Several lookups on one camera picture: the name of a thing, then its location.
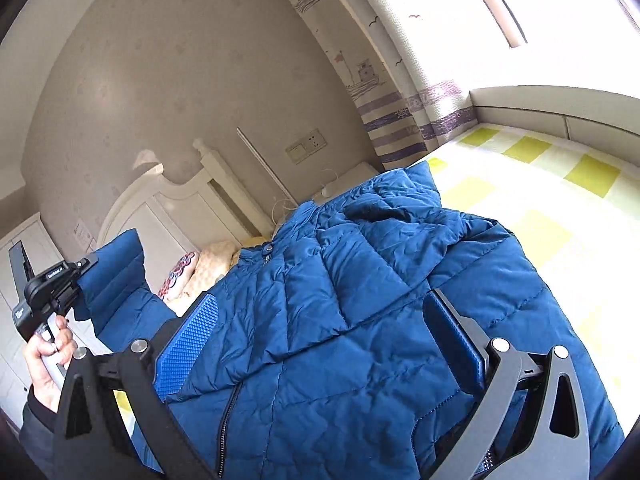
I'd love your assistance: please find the yellow checked bed sheet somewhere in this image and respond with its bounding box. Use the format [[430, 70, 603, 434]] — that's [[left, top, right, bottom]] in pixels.
[[112, 125, 640, 436]]

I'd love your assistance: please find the blue puffer jacket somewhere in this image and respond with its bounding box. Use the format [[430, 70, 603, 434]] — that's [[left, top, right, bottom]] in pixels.
[[75, 162, 626, 480]]

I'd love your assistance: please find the thin white rod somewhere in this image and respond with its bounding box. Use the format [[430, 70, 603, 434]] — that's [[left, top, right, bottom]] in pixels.
[[236, 127, 297, 211]]

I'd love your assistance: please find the white wooden headboard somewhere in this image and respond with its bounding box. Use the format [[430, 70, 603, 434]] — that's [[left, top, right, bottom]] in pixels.
[[97, 139, 263, 281]]

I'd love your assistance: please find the person's left hand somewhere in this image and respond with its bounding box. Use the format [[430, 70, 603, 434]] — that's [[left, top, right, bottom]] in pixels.
[[22, 316, 79, 413]]

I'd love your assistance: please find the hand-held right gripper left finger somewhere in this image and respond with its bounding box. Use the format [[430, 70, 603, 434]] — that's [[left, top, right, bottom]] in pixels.
[[52, 294, 221, 480]]

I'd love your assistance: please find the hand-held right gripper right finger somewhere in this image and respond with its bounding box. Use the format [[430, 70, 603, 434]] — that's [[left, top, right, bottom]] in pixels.
[[422, 290, 591, 480]]

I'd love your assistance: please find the bright window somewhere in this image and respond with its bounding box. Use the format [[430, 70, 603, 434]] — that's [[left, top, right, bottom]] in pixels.
[[450, 0, 640, 53]]

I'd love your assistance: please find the floral patterned pillow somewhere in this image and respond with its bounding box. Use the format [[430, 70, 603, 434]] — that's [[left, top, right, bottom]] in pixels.
[[157, 252, 201, 302]]

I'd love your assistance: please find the person's left forearm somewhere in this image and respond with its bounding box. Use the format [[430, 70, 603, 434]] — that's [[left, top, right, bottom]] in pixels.
[[19, 385, 68, 480]]

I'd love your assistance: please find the cream quilted blanket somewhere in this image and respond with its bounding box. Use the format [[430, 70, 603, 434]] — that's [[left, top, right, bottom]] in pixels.
[[172, 240, 242, 307]]

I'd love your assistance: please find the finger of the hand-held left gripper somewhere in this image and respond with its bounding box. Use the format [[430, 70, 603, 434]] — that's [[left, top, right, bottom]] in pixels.
[[64, 255, 99, 286]]

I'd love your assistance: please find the white charging cable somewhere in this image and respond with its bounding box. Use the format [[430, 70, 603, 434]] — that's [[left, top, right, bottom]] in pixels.
[[270, 167, 347, 237]]

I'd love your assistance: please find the printed striped curtain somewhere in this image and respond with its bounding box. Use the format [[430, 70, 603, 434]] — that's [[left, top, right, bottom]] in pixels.
[[292, 0, 481, 171]]

